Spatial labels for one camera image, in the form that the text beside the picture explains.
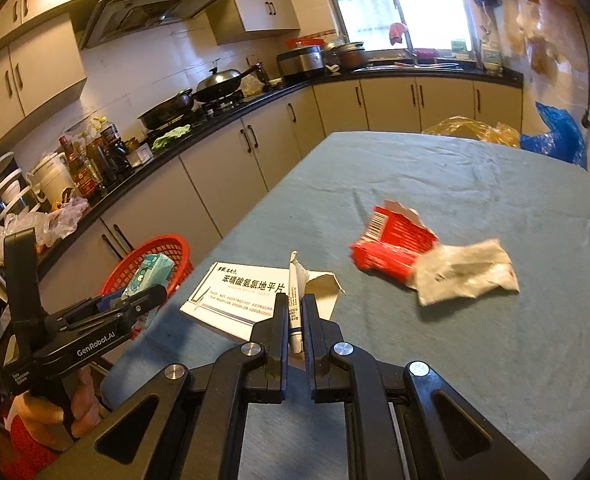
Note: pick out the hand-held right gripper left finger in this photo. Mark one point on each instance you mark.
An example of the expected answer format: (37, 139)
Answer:
(281, 320)

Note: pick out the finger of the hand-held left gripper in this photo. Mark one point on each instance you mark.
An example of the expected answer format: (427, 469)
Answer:
(90, 307)
(140, 307)

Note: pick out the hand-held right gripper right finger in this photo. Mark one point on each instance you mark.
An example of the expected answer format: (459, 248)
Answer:
(311, 320)

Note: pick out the white ointment tube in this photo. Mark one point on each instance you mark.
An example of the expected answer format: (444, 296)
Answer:
(295, 285)

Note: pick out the teal tissue packet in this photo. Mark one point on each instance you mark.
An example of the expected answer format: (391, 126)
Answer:
(150, 270)

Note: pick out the red plastic basket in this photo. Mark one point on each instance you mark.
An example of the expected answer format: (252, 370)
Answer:
(160, 250)

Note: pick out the person's left hand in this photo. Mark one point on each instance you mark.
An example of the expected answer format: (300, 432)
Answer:
(87, 405)

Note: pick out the white medicine box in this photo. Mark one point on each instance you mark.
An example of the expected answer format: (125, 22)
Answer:
(235, 305)

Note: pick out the torn red snack packet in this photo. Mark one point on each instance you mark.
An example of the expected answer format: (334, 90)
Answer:
(390, 250)

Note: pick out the white rice cooker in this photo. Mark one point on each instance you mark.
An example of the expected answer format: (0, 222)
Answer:
(55, 180)

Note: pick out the group of condiment bottles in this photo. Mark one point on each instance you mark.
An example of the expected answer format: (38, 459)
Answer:
(95, 155)

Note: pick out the crumpled white plastic wrapper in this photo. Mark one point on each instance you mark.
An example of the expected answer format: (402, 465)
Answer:
(465, 270)

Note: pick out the grey-blue tablecloth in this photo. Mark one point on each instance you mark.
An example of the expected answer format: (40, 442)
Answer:
(475, 360)

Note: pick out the beige base cabinets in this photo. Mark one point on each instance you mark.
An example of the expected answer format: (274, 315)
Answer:
(225, 160)

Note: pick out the green leafy vegetable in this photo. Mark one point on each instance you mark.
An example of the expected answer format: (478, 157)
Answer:
(170, 137)

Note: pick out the black wok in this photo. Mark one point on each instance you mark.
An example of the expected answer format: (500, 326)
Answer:
(167, 107)

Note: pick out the gas stove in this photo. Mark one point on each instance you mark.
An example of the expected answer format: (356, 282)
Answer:
(220, 106)

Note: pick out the wok with steel lid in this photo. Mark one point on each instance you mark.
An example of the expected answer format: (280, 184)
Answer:
(222, 82)

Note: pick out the yellow plastic bag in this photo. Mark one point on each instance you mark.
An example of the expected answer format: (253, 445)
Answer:
(465, 127)

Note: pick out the steel rice cooker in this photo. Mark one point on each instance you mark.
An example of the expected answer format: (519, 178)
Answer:
(300, 60)

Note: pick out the dark pot with lid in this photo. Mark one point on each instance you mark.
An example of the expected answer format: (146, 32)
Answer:
(350, 55)

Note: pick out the steel faucet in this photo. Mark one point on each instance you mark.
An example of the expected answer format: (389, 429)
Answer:
(411, 45)

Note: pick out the black kitchen countertop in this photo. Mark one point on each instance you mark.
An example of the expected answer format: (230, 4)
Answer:
(475, 74)

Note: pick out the pink cloth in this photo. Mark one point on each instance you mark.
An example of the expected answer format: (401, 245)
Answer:
(397, 32)

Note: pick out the black range hood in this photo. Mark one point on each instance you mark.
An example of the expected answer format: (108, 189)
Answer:
(150, 5)

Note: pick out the blue plastic bag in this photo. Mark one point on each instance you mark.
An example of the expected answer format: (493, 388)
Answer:
(557, 135)

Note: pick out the green white box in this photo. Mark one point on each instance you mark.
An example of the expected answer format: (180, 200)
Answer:
(459, 46)

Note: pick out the kitchen window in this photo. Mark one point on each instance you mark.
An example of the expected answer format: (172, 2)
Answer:
(365, 5)

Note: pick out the hanging clear plastic bags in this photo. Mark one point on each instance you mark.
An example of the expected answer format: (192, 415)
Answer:
(545, 35)

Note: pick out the beige wall cabinets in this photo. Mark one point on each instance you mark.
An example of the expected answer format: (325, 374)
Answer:
(40, 70)

